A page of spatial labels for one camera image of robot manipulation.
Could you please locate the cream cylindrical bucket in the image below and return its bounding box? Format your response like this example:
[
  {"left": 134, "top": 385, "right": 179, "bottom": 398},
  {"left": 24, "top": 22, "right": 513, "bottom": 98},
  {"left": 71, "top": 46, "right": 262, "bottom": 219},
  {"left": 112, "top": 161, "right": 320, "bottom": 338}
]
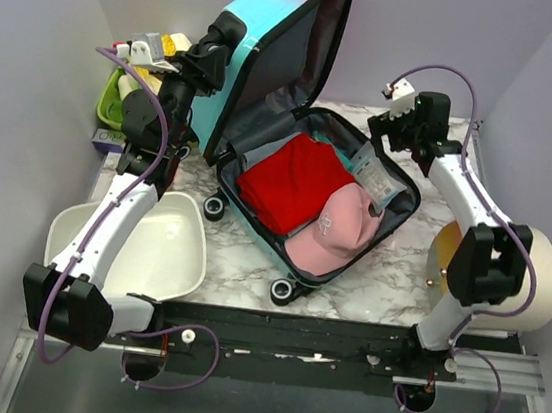
[{"left": 425, "top": 221, "right": 552, "bottom": 334}]

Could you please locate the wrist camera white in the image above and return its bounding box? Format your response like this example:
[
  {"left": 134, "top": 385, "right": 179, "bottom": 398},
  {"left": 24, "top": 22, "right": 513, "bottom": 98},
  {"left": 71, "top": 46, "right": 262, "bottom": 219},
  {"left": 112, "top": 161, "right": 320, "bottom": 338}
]
[
  {"left": 113, "top": 32, "right": 175, "bottom": 72},
  {"left": 383, "top": 78, "right": 417, "bottom": 119}
]

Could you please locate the pink baseball cap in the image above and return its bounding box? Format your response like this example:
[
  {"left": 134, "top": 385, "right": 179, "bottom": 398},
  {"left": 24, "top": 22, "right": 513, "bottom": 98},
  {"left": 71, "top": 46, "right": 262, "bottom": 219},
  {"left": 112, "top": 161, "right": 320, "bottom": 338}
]
[{"left": 284, "top": 183, "right": 384, "bottom": 277}]

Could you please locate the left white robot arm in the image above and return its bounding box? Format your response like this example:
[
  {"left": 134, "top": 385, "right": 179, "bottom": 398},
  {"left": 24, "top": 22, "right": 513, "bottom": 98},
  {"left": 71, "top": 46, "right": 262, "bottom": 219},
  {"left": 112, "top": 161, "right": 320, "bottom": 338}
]
[{"left": 23, "top": 38, "right": 234, "bottom": 351}]

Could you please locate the teal folded cloth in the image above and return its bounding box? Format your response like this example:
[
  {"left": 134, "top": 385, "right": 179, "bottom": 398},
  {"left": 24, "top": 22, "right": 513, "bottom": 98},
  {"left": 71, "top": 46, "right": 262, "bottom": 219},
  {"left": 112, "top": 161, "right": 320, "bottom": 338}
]
[{"left": 311, "top": 131, "right": 355, "bottom": 173}]

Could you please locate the clear packet of items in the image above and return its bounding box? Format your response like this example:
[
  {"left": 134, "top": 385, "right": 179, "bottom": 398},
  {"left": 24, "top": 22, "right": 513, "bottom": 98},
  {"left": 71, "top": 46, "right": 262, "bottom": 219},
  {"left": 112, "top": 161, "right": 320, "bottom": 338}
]
[{"left": 352, "top": 142, "right": 406, "bottom": 215}]

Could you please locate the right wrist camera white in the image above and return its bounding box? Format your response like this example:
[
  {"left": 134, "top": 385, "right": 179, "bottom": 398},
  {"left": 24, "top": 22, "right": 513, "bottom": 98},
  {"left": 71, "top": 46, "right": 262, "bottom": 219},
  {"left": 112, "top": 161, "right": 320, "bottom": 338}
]
[{"left": 383, "top": 78, "right": 417, "bottom": 119}]

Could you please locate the white rectangular plastic tub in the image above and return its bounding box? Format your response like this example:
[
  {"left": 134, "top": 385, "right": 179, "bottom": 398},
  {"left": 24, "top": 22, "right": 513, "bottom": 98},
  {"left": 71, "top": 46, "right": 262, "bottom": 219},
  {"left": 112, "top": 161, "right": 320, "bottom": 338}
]
[{"left": 39, "top": 176, "right": 216, "bottom": 309}]

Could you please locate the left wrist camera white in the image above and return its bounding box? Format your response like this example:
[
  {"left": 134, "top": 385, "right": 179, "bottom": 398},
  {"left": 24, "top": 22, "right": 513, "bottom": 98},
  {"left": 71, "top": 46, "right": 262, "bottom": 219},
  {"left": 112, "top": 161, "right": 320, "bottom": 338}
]
[{"left": 113, "top": 32, "right": 175, "bottom": 72}]

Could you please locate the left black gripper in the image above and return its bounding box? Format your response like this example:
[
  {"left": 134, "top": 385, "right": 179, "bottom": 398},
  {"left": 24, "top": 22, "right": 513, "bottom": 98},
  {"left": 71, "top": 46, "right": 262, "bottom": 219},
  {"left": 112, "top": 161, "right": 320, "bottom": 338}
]
[{"left": 145, "top": 39, "right": 232, "bottom": 156}]

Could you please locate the red folded garment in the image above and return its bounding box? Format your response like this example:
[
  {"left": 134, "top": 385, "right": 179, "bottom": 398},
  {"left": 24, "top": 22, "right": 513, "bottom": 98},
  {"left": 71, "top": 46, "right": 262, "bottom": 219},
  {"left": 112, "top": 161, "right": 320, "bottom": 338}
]
[{"left": 236, "top": 134, "right": 354, "bottom": 236}]

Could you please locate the white green bok choy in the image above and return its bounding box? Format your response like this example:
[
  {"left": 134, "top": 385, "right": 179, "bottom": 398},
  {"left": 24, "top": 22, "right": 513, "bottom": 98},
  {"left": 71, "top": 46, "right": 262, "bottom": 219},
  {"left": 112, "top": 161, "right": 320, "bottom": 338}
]
[{"left": 169, "top": 32, "right": 192, "bottom": 56}]

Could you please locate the pink and teal kids suitcase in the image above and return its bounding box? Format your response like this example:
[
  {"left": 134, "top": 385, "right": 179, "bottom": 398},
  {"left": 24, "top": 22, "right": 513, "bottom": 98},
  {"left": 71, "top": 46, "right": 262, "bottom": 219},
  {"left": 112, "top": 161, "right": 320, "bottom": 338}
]
[{"left": 191, "top": 0, "right": 420, "bottom": 306}]

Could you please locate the purple white box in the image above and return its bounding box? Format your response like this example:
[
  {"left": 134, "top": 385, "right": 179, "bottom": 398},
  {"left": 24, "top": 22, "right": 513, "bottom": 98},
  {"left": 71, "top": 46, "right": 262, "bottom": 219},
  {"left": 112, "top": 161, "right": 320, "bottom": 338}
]
[{"left": 91, "top": 128, "right": 126, "bottom": 154}]

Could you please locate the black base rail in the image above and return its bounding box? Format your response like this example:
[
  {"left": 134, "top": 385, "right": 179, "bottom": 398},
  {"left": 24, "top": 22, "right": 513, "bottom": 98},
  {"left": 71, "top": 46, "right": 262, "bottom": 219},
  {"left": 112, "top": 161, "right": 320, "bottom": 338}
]
[{"left": 104, "top": 301, "right": 525, "bottom": 408}]

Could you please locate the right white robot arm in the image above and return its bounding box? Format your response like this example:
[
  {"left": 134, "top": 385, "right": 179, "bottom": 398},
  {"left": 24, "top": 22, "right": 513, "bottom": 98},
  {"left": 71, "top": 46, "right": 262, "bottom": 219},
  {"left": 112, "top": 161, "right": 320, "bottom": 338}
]
[{"left": 368, "top": 79, "right": 537, "bottom": 377}]

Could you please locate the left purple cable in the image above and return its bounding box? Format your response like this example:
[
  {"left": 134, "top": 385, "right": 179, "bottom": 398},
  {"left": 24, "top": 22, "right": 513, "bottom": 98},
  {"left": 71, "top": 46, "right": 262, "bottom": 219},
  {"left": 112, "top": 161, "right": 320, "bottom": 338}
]
[{"left": 31, "top": 42, "right": 255, "bottom": 399}]

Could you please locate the yellow napa cabbage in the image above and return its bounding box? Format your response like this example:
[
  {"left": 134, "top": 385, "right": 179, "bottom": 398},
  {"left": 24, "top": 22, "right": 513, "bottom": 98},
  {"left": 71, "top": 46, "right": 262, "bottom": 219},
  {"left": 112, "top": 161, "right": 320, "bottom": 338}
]
[{"left": 134, "top": 33, "right": 176, "bottom": 94}]

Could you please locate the aluminium frame rail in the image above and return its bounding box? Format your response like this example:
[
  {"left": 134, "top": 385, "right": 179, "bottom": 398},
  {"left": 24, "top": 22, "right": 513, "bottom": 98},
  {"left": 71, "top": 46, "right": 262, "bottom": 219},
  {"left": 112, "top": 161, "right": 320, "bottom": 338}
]
[{"left": 0, "top": 332, "right": 545, "bottom": 413}]

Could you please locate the green vegetable tray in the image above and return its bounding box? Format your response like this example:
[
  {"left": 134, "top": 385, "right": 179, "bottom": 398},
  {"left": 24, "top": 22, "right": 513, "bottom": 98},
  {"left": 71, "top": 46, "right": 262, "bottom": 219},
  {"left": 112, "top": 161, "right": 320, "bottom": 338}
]
[{"left": 96, "top": 68, "right": 134, "bottom": 131}]

